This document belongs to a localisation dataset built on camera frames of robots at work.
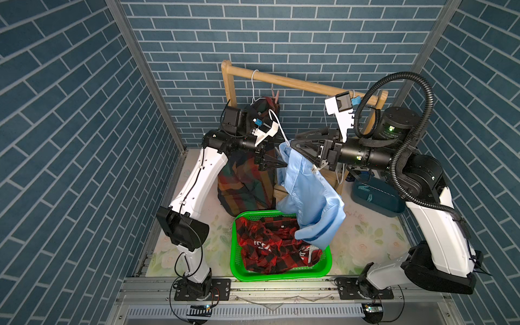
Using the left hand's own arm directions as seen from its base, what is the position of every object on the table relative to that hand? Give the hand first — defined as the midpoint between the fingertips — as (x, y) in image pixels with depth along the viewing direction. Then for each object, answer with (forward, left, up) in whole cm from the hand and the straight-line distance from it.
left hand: (290, 153), depth 62 cm
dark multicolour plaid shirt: (+4, +17, -26) cm, 31 cm away
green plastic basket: (-25, +17, -41) cm, 51 cm away
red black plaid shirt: (-17, +6, -34) cm, 39 cm away
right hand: (-11, 0, +15) cm, 19 cm away
